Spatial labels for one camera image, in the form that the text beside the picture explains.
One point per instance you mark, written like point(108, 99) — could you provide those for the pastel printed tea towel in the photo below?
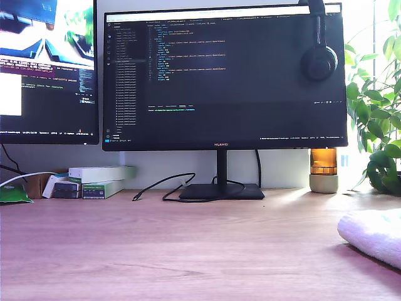
point(376, 235)

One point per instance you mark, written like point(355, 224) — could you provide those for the black Huawei monitor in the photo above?
point(219, 94)

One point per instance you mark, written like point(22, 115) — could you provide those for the long white box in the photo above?
point(103, 174)

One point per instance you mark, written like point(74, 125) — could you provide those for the green and white box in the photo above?
point(94, 189)

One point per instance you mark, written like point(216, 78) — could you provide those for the amber glass jar grey base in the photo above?
point(324, 163)

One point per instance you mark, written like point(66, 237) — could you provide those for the small dark box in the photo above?
point(65, 189)

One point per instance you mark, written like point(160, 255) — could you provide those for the small white blue object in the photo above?
point(344, 160)

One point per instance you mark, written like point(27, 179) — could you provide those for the black headphones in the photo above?
point(319, 64)

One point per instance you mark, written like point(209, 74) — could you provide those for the small white box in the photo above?
point(50, 186)

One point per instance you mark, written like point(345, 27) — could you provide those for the black monitor showing terminal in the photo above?
point(47, 109)

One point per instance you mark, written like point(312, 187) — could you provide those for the brown cardboard box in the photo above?
point(36, 185)

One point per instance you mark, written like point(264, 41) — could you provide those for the green leafy houseplant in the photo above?
point(382, 169)

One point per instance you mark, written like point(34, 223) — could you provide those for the green foil packet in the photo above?
point(12, 194)

